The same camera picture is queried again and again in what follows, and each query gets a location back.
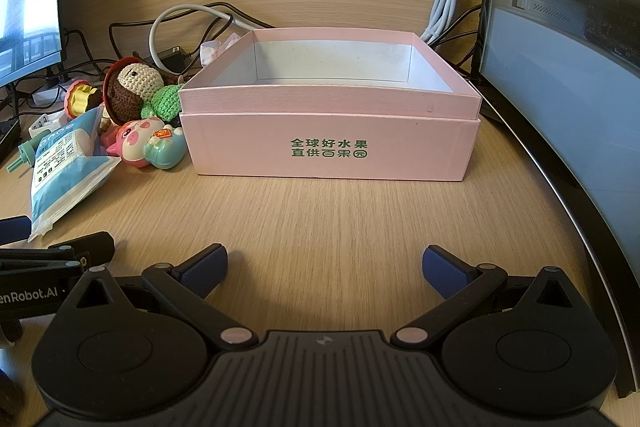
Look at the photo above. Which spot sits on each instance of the computer case with glass panel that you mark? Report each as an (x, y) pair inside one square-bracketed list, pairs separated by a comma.
[(550, 107)]

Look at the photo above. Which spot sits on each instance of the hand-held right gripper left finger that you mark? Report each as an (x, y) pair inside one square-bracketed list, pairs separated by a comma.
[(202, 269)]

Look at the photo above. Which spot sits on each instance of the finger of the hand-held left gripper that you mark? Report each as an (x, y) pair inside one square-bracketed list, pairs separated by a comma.
[(12, 234), (92, 247)]

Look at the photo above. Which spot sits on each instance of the white power strip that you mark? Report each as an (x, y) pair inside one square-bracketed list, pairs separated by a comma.
[(50, 93)]

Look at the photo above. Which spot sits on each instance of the black power adapter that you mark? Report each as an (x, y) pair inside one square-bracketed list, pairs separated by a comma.
[(172, 59)]

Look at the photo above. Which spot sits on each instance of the pink cardboard box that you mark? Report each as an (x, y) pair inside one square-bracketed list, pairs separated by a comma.
[(325, 127)]

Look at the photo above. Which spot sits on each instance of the pink and yellow plastic toy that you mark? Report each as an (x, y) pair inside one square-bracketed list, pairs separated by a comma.
[(82, 99)]

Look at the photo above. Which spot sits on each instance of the pink pig toy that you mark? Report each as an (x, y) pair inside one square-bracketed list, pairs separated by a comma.
[(135, 139)]

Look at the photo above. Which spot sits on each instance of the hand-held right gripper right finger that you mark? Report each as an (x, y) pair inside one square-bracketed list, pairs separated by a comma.
[(447, 269)]

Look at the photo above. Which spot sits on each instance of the crochet doll with brown hair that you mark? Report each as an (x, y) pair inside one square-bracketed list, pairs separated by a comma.
[(140, 79)]

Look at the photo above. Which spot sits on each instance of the pink floral cloth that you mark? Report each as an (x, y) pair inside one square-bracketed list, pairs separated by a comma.
[(212, 52)]

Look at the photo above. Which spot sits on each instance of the teal plastic tool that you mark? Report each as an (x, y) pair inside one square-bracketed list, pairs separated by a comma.
[(27, 150)]

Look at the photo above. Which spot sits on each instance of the blue wet wipes packet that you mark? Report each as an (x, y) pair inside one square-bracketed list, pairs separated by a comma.
[(65, 167)]

